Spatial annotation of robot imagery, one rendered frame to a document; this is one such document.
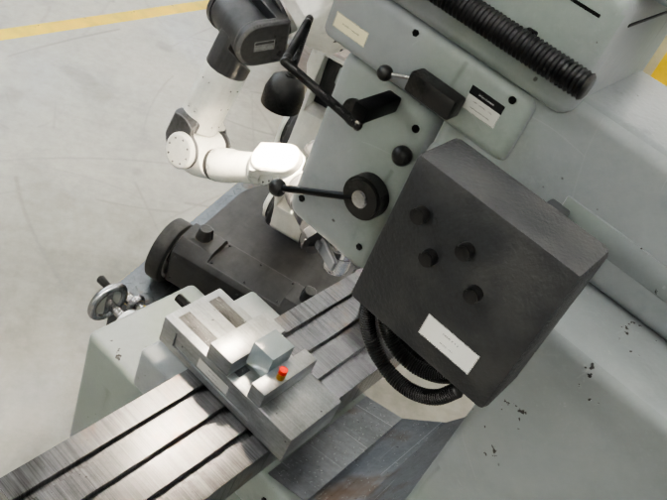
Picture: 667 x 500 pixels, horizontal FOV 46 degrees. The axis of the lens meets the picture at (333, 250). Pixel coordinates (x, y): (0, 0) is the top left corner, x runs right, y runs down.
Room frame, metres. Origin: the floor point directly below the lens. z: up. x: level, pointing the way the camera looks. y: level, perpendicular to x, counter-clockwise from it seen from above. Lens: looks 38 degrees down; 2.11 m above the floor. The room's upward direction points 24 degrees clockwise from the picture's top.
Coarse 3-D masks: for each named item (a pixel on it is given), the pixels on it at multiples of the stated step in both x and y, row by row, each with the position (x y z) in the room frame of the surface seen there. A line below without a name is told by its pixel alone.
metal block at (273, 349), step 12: (264, 336) 1.02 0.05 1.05; (276, 336) 1.04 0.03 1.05; (252, 348) 1.00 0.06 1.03; (264, 348) 1.00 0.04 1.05; (276, 348) 1.01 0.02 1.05; (288, 348) 1.02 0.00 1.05; (252, 360) 1.00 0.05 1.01; (264, 360) 0.99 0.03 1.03; (276, 360) 0.99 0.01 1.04; (264, 372) 0.98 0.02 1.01
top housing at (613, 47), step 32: (416, 0) 0.99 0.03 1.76; (512, 0) 0.94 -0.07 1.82; (544, 0) 0.92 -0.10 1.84; (576, 0) 0.91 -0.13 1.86; (608, 0) 0.90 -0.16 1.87; (640, 0) 0.92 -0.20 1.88; (448, 32) 0.97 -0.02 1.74; (544, 32) 0.92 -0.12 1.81; (576, 32) 0.90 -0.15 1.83; (608, 32) 0.89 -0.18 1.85; (640, 32) 0.97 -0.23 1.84; (512, 64) 0.92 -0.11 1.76; (608, 64) 0.93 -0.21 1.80; (640, 64) 1.07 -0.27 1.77; (544, 96) 0.90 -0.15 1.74
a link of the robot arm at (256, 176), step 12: (264, 144) 1.30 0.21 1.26; (276, 144) 1.29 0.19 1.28; (288, 144) 1.29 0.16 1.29; (252, 156) 1.28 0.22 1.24; (264, 156) 1.27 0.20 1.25; (276, 156) 1.26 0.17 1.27; (288, 156) 1.26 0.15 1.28; (300, 156) 1.27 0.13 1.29; (252, 168) 1.26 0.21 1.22; (264, 168) 1.25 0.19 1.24; (276, 168) 1.24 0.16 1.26; (288, 168) 1.24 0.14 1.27; (252, 180) 1.28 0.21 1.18; (264, 180) 1.30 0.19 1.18
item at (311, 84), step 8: (288, 64) 1.02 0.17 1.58; (296, 72) 1.01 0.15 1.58; (304, 72) 1.01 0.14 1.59; (304, 80) 1.00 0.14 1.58; (312, 80) 1.00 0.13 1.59; (312, 88) 0.99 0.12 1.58; (320, 88) 0.99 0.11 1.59; (320, 96) 0.98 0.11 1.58; (328, 96) 0.98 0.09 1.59; (328, 104) 0.97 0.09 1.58; (336, 104) 0.97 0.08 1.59; (336, 112) 0.96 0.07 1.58; (344, 112) 0.96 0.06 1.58; (352, 120) 0.95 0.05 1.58; (360, 128) 0.94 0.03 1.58
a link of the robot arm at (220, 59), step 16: (224, 0) 1.44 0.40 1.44; (240, 0) 1.44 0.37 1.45; (224, 16) 1.41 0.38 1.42; (240, 16) 1.40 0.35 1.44; (256, 16) 1.40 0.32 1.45; (224, 32) 1.39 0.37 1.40; (224, 48) 1.38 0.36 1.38; (224, 64) 1.37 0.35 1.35; (240, 64) 1.38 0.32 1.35; (240, 80) 1.39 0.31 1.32
